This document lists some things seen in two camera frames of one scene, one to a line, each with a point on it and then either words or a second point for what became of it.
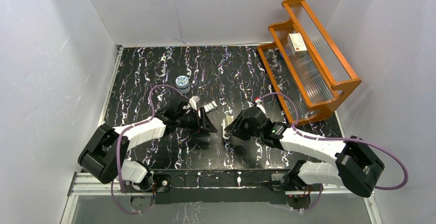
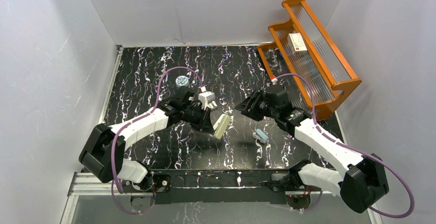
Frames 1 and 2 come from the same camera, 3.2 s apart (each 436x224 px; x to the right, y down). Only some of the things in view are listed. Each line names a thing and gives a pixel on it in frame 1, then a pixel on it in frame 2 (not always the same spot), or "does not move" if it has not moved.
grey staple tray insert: [210, 106] does not move
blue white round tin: [182, 84] does not move
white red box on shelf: [297, 44] does not move
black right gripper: [235, 128] to [256, 96]
